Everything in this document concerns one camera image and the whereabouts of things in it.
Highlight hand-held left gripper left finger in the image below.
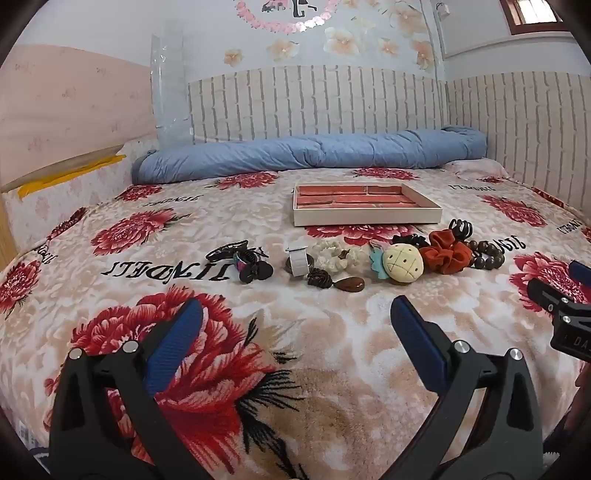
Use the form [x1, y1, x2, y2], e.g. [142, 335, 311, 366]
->
[48, 298, 205, 480]

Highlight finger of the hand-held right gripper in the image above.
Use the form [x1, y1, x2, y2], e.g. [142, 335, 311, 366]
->
[568, 260, 591, 286]
[527, 276, 591, 320]

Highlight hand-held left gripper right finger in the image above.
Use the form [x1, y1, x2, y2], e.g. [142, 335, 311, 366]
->
[390, 295, 546, 480]

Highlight brown bead bracelet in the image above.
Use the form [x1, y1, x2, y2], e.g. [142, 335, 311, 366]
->
[465, 239, 506, 271]

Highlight pineapple plush hair clip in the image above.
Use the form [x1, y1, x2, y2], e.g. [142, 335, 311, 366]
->
[368, 243, 424, 283]

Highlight rust orange scrunchie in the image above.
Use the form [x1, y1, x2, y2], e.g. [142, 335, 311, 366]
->
[418, 229, 472, 274]

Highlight white tray with red lining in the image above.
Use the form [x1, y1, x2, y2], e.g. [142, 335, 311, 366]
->
[292, 182, 443, 227]

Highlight red floral blanket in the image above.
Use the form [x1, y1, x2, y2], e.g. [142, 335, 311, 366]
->
[0, 167, 591, 480]

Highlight small black claw clip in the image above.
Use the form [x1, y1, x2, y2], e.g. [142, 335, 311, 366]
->
[448, 217, 475, 241]

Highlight cream scrunchie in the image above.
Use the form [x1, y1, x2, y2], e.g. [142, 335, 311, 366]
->
[313, 241, 371, 274]

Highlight pink pillow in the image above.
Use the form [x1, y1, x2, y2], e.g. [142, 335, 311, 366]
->
[445, 158, 511, 180]

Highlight yellow tape strip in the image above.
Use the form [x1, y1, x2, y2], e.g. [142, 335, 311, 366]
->
[17, 154, 126, 200]

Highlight blue rolled duvet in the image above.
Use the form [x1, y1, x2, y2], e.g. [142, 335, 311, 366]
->
[131, 126, 489, 184]

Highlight pink wooden headboard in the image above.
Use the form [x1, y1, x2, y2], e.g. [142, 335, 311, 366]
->
[0, 45, 158, 192]

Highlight clear plastic sheet roll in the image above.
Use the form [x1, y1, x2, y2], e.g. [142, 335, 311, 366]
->
[150, 18, 194, 147]

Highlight wooden framed window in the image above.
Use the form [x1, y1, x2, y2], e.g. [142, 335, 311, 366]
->
[503, 0, 568, 34]

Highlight wall flower stickers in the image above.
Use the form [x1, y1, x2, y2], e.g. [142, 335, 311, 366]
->
[224, 0, 439, 72]

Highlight pink sequin wall ring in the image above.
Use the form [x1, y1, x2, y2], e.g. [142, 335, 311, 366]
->
[233, 0, 341, 36]

